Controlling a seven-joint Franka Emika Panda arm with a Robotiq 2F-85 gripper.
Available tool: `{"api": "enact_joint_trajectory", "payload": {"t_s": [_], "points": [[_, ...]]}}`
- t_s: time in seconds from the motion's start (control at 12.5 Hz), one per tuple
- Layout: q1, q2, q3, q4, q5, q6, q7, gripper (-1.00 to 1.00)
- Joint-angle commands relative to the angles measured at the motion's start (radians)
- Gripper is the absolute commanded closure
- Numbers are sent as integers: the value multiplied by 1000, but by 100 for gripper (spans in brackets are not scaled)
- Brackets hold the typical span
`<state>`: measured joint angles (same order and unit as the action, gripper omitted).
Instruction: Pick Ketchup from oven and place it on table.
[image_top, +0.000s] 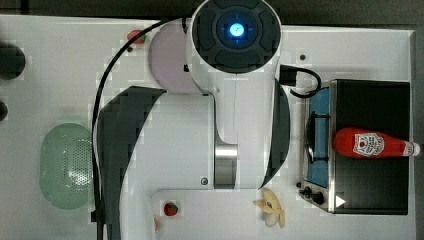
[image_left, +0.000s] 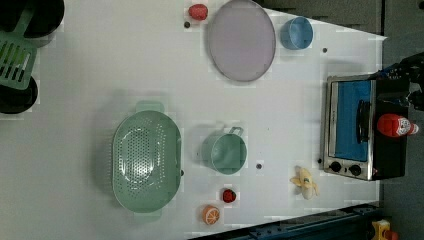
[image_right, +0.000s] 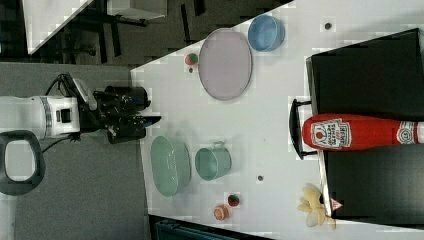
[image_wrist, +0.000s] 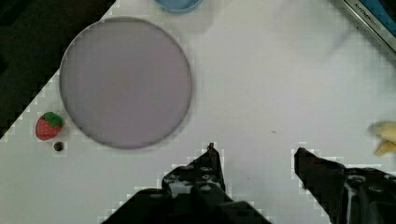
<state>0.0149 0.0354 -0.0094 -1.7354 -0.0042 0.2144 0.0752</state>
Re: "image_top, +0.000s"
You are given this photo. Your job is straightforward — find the lilac round plate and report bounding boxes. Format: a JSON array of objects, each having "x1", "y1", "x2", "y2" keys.
[{"x1": 148, "y1": 21, "x2": 200, "y2": 94}]

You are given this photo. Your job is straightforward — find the red ketchup bottle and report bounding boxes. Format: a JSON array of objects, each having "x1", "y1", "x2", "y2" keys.
[{"x1": 332, "y1": 128, "x2": 421, "y2": 159}]

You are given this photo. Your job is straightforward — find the red toy strawberry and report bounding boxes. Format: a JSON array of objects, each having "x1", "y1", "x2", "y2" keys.
[{"x1": 164, "y1": 202, "x2": 178, "y2": 217}]

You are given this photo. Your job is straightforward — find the peeled toy banana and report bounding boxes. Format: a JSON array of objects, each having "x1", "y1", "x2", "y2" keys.
[{"x1": 253, "y1": 188, "x2": 285, "y2": 228}]

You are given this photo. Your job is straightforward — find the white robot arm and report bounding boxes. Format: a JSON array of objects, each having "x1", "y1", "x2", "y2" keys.
[{"x1": 93, "y1": 0, "x2": 290, "y2": 240}]

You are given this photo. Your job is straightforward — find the red toy tomato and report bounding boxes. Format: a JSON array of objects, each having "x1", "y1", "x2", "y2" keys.
[{"x1": 127, "y1": 29, "x2": 146, "y2": 44}]

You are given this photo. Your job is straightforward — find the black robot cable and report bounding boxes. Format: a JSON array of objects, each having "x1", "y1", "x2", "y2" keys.
[{"x1": 90, "y1": 17, "x2": 188, "y2": 240}]

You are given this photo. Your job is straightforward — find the black toaster oven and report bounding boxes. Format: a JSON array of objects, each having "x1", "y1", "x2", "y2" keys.
[{"x1": 297, "y1": 79, "x2": 414, "y2": 215}]

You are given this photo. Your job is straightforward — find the green oval colander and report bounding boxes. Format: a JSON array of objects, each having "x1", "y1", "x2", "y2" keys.
[{"x1": 39, "y1": 123, "x2": 93, "y2": 210}]

